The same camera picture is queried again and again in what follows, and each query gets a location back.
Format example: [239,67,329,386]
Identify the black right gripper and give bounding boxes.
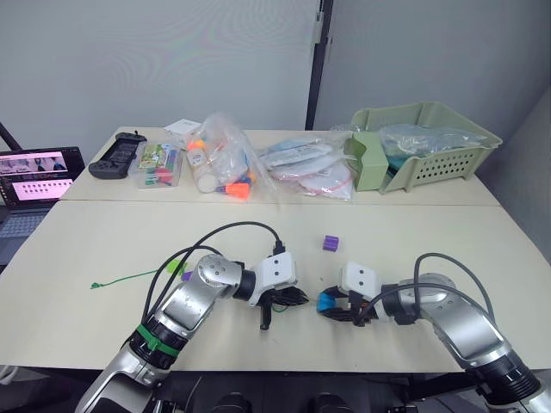
[317,287,383,327]

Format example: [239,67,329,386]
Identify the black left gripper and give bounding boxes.
[257,286,310,331]

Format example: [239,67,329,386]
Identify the blue block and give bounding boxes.
[317,292,342,314]

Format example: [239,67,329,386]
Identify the green lace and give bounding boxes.
[89,268,294,311]

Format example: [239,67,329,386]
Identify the dark rounded shape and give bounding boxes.
[308,392,350,413]
[214,391,254,413]

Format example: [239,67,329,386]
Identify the clear bag of white items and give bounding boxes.
[257,132,359,202]

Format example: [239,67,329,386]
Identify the clear bag of colourful toys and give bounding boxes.
[183,112,279,204]

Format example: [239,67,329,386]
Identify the green plastic basket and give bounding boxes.
[350,101,505,196]

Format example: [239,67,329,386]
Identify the clear box of toys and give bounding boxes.
[136,143,185,189]

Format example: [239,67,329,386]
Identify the clear bag in basket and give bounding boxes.
[377,123,491,158]

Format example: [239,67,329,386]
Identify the black game controller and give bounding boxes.
[88,131,148,180]

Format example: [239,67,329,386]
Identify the open laptop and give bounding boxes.
[0,145,84,266]

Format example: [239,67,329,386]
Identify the black tripod leg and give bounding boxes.
[0,121,19,151]

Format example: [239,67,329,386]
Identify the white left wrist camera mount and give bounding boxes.
[252,252,300,307]

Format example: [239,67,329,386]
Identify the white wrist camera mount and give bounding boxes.
[338,261,383,303]
[252,252,300,307]

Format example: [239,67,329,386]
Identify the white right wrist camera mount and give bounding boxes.
[338,261,383,303]

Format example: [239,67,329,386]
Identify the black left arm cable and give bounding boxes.
[143,221,286,324]

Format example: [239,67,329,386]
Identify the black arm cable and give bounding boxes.
[143,221,286,324]
[360,252,496,326]

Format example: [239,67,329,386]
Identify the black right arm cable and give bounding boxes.
[360,252,496,326]

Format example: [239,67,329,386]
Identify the black table frame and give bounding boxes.
[170,370,483,413]

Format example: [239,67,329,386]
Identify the dark wall pillar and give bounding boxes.
[304,0,335,131]

